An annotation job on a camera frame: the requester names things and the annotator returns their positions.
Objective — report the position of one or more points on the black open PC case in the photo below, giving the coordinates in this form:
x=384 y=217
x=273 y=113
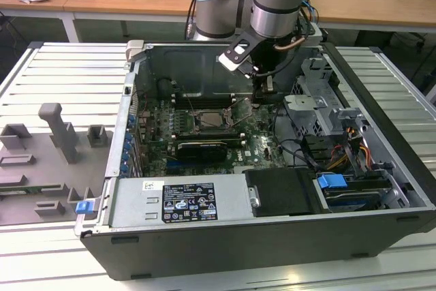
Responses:
x=238 y=246

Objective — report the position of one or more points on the silver power supply unit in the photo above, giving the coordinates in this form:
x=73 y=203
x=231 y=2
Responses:
x=136 y=209

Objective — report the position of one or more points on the thin metal locking lever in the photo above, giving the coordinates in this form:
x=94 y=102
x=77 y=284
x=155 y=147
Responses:
x=192 y=107

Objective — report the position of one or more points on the green motherboard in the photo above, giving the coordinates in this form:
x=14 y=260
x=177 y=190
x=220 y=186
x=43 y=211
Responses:
x=259 y=148

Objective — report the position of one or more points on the grey plastic case latch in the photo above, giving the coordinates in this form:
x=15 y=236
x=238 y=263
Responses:
x=136 y=50

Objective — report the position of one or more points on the CPU socket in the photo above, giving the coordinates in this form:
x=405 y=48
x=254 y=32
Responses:
x=197 y=126

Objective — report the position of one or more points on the silver metal drive cage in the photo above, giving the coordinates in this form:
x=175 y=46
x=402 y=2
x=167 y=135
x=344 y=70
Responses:
x=306 y=114

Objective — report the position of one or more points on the hard disk in blue carrier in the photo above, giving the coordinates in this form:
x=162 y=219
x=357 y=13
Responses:
x=330 y=181

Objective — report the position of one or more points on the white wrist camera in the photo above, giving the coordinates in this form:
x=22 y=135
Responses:
x=231 y=61

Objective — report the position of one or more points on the grey parts rack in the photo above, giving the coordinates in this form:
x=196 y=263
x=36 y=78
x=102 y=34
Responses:
x=41 y=168

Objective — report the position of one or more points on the blue plastic release tab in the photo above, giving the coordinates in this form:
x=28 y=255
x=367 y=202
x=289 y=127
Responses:
x=84 y=207

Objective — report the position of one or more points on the black graphics card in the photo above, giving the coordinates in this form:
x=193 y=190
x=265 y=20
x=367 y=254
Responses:
x=201 y=151

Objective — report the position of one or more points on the black RAM slot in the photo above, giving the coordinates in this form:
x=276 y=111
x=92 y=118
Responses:
x=204 y=97
x=207 y=133
x=209 y=139
x=204 y=103

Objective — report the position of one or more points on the black plastic air shroud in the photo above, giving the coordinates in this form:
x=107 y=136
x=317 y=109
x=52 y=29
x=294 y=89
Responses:
x=282 y=192

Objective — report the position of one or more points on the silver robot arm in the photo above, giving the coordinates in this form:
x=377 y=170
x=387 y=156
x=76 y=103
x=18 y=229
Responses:
x=218 y=11

